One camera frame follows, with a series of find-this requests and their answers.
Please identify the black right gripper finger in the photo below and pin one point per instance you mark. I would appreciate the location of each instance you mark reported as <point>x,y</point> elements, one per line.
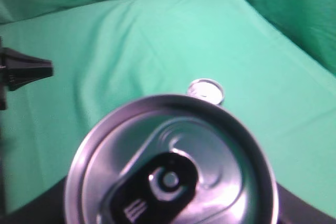
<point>19,69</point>

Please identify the light green drink can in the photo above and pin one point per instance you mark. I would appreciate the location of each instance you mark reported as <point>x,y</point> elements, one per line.
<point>207,90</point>

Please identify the black Monster energy can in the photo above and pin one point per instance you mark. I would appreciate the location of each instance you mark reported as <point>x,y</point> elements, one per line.
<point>170,159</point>

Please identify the green backdrop cloth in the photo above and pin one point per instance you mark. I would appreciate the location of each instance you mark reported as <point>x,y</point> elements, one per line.
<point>274,58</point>

